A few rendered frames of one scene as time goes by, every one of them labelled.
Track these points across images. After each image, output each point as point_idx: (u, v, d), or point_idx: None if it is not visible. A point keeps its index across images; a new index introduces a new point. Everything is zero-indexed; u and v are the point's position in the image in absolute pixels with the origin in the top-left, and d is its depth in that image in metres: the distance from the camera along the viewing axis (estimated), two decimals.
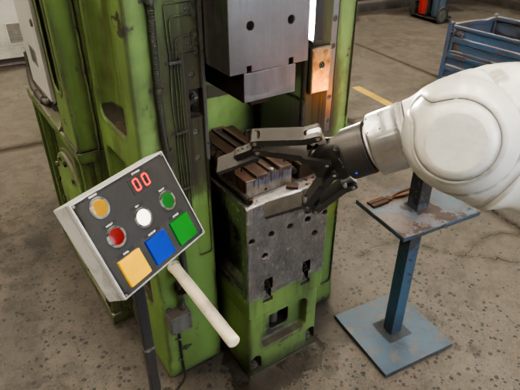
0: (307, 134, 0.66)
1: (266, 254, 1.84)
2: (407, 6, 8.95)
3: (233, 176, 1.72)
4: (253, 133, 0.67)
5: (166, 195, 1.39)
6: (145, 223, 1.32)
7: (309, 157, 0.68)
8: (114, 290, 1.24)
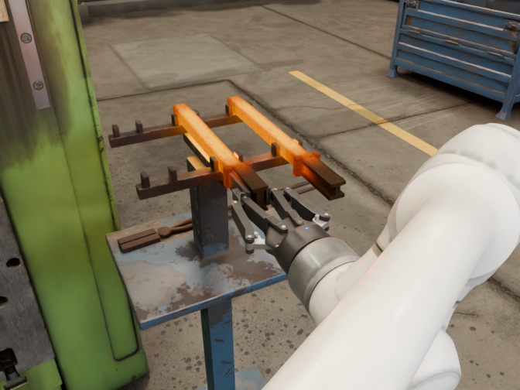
0: (319, 215, 0.70)
1: None
2: None
3: None
4: None
5: None
6: None
7: (296, 214, 0.68)
8: None
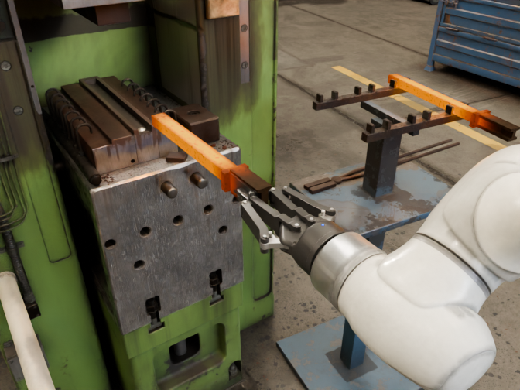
0: (324, 210, 0.71)
1: (142, 263, 1.22)
2: None
3: (76, 140, 1.09)
4: (289, 195, 0.76)
5: None
6: None
7: (304, 212, 0.69)
8: None
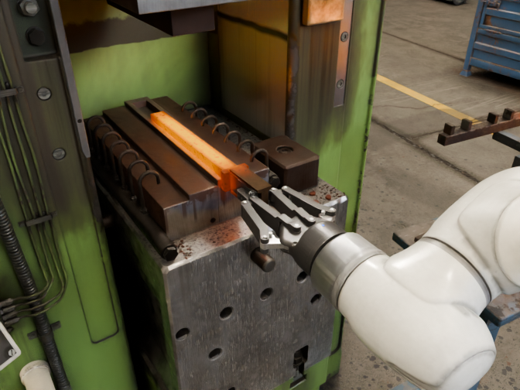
0: (324, 210, 0.71)
1: (218, 350, 0.91)
2: None
3: (139, 193, 0.79)
4: (289, 195, 0.76)
5: None
6: None
7: (304, 212, 0.69)
8: None
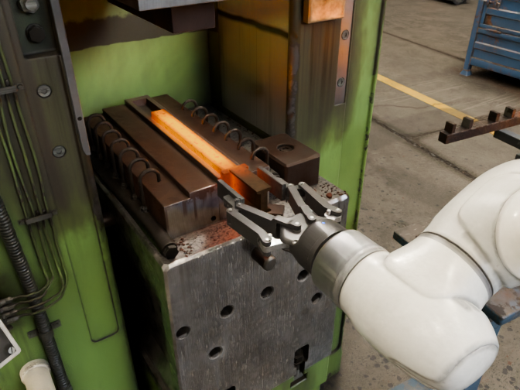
0: (332, 210, 0.71)
1: (219, 349, 0.91)
2: None
3: (139, 191, 0.79)
4: None
5: None
6: None
7: (309, 210, 0.69)
8: None
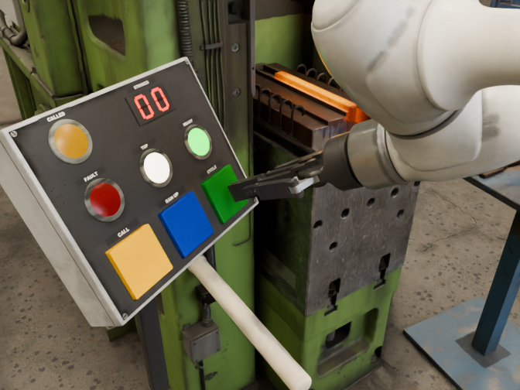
0: None
1: (334, 244, 1.23)
2: None
3: (291, 121, 1.11)
4: None
5: (196, 133, 0.78)
6: (161, 179, 0.71)
7: (309, 159, 0.71)
8: (101, 306, 0.63)
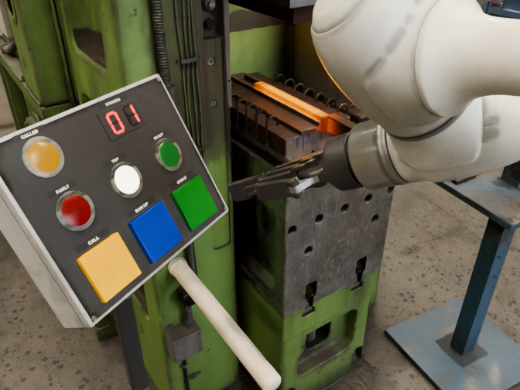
0: None
1: (310, 249, 1.28)
2: None
3: (265, 131, 1.16)
4: None
5: (167, 145, 0.83)
6: (131, 189, 0.76)
7: (309, 159, 0.71)
8: (72, 309, 0.68)
